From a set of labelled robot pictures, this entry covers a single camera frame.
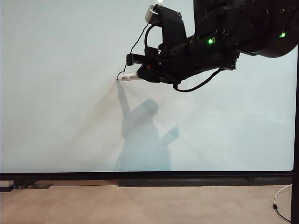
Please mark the black whiteboard pen tray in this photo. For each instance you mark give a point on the black whiteboard pen tray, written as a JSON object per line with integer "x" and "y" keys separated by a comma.
{"x": 182, "y": 182}

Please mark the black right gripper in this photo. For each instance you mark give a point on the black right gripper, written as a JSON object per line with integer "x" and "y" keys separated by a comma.
{"x": 177, "y": 63}

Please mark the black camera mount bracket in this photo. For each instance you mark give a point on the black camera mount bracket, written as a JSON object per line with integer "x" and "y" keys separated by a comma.
{"x": 174, "y": 25}

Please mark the dark glass door frame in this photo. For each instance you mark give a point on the dark glass door frame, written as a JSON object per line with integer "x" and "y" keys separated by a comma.
{"x": 268, "y": 181}

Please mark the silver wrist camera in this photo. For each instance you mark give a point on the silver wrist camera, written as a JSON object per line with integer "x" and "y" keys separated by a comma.
{"x": 152, "y": 15}

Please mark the black whiteboard stand foot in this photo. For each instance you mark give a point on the black whiteboard stand foot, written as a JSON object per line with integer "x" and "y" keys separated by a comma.
{"x": 6, "y": 189}

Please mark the white marker pen black cap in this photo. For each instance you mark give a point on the white marker pen black cap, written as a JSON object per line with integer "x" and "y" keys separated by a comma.
{"x": 128, "y": 77}

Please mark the white glass whiteboard black frame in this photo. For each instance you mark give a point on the white glass whiteboard black frame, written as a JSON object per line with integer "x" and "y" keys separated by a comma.
{"x": 58, "y": 105}

